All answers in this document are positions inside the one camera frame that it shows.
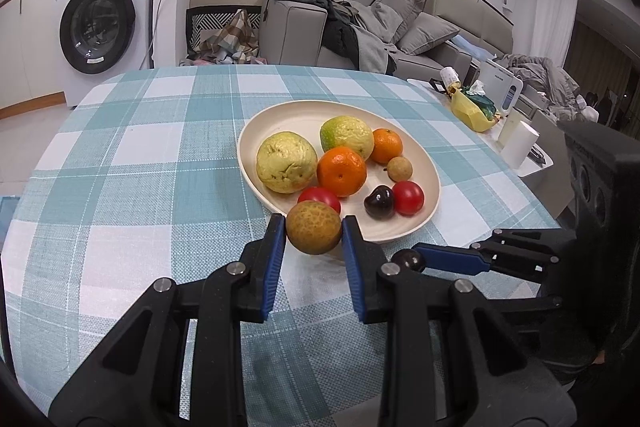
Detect dark cherry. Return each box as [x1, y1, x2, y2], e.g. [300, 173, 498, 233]
[363, 185, 395, 220]
[390, 248, 426, 273]

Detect red cherry tomato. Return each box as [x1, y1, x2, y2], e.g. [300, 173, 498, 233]
[297, 186, 342, 213]
[393, 181, 425, 216]

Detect brown longan with stem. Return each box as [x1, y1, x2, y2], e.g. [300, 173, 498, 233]
[285, 200, 342, 255]

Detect green yellow citrus fruit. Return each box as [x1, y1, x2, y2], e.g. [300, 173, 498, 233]
[320, 116, 374, 160]

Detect white paper roll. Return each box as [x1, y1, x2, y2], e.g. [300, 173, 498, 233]
[500, 121, 539, 169]

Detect white side table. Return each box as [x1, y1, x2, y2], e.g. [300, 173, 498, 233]
[406, 77, 557, 180]

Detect small orange mandarin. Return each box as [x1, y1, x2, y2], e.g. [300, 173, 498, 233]
[370, 128, 404, 165]

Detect white appliance box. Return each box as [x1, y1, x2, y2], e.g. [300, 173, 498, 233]
[477, 61, 523, 117]

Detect yellow guava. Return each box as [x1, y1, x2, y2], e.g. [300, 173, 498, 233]
[256, 131, 318, 194]

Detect cream oval plate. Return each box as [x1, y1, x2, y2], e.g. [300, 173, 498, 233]
[236, 101, 440, 255]

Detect grey cushion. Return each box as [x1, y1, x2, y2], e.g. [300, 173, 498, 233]
[371, 0, 426, 43]
[396, 12, 460, 56]

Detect dark clothes pile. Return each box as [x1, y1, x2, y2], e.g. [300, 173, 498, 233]
[258, 0, 402, 75]

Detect grey sofa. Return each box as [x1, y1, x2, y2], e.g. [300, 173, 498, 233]
[258, 0, 513, 80]

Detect plaid cloth on chair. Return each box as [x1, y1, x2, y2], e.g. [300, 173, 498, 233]
[193, 9, 262, 64]

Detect white kitchen counter cabinet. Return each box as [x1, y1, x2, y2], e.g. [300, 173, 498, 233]
[1, 0, 63, 109]

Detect black patterned chair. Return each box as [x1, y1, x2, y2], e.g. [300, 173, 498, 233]
[182, 5, 267, 65]

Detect white washing machine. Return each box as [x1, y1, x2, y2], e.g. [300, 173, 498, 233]
[53, 0, 153, 107]

